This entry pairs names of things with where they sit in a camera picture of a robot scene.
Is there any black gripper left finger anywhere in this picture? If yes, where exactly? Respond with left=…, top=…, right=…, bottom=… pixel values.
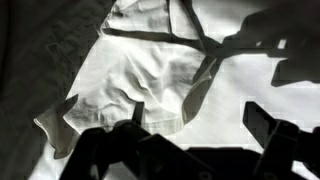
left=59, top=100, right=152, bottom=180

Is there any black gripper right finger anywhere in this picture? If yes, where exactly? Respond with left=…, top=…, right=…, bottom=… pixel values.
left=242, top=100, right=320, bottom=180

